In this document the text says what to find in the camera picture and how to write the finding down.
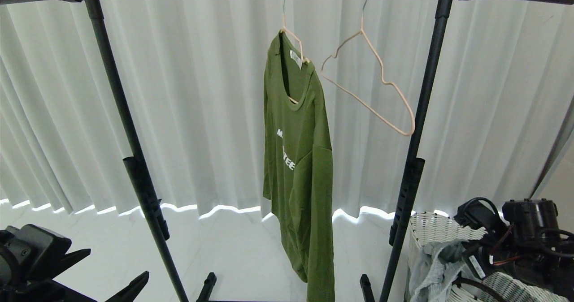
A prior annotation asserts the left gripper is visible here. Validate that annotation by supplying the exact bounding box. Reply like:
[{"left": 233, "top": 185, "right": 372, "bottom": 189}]
[{"left": 13, "top": 248, "right": 150, "bottom": 302}]

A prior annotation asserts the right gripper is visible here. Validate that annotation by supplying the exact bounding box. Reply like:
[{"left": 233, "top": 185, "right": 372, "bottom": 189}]
[{"left": 462, "top": 242, "right": 516, "bottom": 285}]

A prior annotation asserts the pale grey garment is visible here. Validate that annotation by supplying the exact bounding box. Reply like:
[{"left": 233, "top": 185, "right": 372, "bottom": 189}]
[{"left": 407, "top": 239, "right": 485, "bottom": 302}]

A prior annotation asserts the pink clothes hanger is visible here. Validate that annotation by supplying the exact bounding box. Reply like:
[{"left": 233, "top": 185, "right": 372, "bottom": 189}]
[
  {"left": 321, "top": 0, "right": 416, "bottom": 137},
  {"left": 279, "top": 0, "right": 311, "bottom": 104}
]

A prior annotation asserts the green printed shirt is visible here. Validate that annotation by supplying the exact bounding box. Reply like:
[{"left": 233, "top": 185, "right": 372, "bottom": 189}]
[{"left": 262, "top": 30, "right": 335, "bottom": 302}]

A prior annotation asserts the white laundry basket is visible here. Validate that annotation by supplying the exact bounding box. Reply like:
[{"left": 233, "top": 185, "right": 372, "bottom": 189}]
[{"left": 405, "top": 211, "right": 574, "bottom": 302}]

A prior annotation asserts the white curtain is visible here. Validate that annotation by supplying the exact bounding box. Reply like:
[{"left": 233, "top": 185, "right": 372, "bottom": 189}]
[{"left": 0, "top": 0, "right": 574, "bottom": 224}]

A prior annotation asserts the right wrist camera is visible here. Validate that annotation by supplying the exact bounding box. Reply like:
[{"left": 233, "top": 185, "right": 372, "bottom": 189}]
[{"left": 454, "top": 201, "right": 507, "bottom": 242}]

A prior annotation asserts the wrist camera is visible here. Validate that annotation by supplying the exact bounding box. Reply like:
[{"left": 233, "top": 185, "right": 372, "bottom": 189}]
[
  {"left": 454, "top": 201, "right": 507, "bottom": 242},
  {"left": 0, "top": 224, "right": 72, "bottom": 276}
]

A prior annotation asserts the black cable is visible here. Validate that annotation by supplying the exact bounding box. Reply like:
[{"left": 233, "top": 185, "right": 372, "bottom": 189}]
[{"left": 462, "top": 197, "right": 502, "bottom": 222}]

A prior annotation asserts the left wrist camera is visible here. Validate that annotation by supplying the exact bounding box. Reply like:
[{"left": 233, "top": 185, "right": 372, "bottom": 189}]
[{"left": 0, "top": 224, "right": 72, "bottom": 276}]

